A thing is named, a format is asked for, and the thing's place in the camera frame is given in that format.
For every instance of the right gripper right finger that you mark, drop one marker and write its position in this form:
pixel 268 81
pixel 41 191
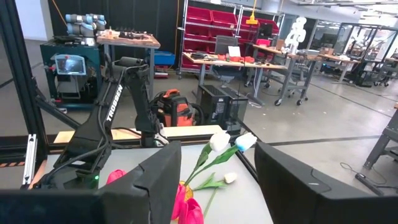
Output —
pixel 295 193

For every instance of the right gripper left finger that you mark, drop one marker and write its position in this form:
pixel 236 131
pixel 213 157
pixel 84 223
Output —
pixel 152 186

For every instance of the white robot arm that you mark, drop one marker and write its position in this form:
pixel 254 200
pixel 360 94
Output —
pixel 297 32

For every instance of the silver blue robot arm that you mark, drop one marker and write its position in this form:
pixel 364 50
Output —
pixel 84 26

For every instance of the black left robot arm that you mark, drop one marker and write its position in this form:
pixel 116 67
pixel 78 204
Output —
pixel 112 102

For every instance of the silver aluminium extrusion piece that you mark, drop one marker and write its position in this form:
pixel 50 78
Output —
pixel 30 158

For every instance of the black floor power strip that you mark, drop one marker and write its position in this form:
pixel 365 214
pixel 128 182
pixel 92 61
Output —
pixel 368 183

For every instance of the orange black shop vacuum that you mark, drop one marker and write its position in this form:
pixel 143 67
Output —
pixel 180 113

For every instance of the black computer tower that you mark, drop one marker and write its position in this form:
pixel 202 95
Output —
pixel 211 102
pixel 237 110

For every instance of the grey metal table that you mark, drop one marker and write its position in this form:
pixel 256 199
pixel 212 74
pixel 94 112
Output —
pixel 387 137

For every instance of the grey teach pendant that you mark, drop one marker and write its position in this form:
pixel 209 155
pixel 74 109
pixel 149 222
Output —
pixel 70 64

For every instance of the dark teal robot cart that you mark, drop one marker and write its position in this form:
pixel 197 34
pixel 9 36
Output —
pixel 91 56

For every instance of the blue plastic bin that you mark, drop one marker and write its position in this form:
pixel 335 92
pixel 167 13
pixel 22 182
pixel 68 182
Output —
pixel 164 58

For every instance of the wheeled wood top table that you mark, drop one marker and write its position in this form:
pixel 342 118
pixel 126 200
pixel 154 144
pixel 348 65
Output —
pixel 298 57

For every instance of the wood top desk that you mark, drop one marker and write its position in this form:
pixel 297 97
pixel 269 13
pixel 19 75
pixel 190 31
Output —
pixel 211 62
pixel 335 58

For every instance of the wooden top workbench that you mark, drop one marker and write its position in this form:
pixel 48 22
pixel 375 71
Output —
pixel 130 40

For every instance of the grey office chair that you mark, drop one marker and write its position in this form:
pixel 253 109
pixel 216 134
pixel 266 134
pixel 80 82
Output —
pixel 225 45

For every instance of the metal rack with red bins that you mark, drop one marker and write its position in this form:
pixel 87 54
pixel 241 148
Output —
pixel 199 15

